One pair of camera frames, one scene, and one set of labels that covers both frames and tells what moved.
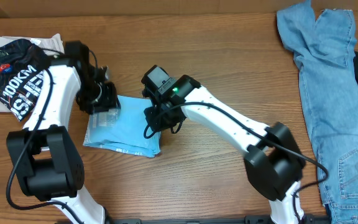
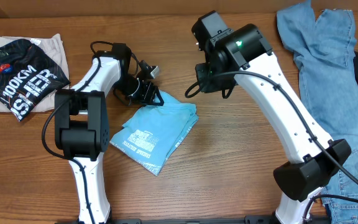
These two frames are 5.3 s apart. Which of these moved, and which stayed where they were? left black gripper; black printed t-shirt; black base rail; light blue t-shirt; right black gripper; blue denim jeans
Moved: right black gripper; light blue t-shirt; left black gripper
Stayed: black base rail; blue denim jeans; black printed t-shirt
